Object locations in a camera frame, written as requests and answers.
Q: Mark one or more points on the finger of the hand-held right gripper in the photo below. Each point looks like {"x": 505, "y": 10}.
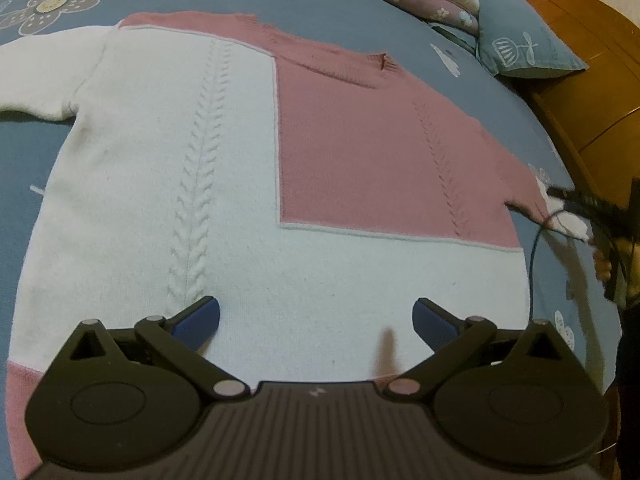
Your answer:
{"x": 590, "y": 206}

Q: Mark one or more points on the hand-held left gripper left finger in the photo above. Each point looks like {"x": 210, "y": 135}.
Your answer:
{"x": 197, "y": 320}

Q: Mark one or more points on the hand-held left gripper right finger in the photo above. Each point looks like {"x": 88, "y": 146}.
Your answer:
{"x": 432, "y": 322}

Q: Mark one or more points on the pink and white knit sweater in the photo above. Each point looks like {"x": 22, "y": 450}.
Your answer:
{"x": 350, "y": 160}

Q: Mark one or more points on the person's right forearm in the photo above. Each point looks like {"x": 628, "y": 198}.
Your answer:
{"x": 629, "y": 355}

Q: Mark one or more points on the person's right hand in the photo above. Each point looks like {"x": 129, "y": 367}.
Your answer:
{"x": 602, "y": 265}

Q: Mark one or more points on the wooden bed headboard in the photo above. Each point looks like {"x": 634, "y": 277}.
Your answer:
{"x": 575, "y": 35}

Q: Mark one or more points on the teal printed pillow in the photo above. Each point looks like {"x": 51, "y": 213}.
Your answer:
{"x": 525, "y": 35}

